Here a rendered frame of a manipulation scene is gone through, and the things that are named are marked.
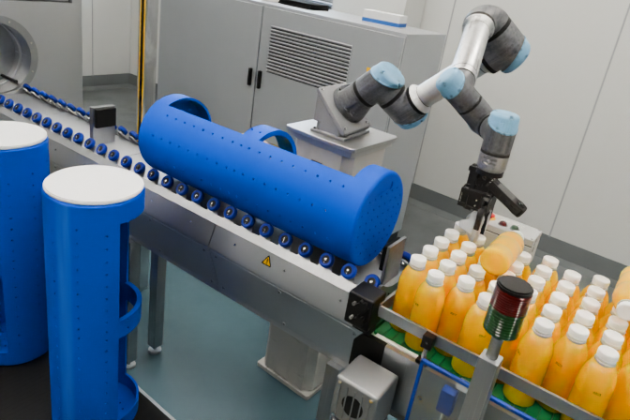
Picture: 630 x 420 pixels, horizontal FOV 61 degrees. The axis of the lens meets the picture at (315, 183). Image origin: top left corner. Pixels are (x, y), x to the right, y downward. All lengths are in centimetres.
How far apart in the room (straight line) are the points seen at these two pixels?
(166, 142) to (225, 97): 224
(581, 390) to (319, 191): 75
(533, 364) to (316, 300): 61
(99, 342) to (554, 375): 128
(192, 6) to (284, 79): 100
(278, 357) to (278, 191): 114
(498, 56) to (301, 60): 190
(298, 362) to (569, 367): 138
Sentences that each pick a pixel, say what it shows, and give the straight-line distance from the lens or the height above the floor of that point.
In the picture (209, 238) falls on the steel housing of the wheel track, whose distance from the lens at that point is 179.
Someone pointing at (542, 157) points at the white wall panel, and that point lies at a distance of 421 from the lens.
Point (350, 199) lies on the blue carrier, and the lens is 141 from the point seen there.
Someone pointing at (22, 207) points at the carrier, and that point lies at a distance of 210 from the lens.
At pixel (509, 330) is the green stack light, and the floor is 118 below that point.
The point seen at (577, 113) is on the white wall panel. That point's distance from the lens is 411.
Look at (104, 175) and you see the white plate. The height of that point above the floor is 104.
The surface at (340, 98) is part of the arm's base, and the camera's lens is 200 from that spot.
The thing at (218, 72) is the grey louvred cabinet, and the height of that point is 90.
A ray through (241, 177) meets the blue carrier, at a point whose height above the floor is 111.
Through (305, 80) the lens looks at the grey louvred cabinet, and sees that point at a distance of 351.
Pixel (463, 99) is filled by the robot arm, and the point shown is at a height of 145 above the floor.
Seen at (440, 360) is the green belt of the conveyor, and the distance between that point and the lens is 139.
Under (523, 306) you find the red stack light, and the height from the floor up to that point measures 124.
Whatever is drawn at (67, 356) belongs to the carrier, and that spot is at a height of 50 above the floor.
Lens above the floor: 172
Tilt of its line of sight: 22 degrees down
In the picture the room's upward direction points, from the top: 9 degrees clockwise
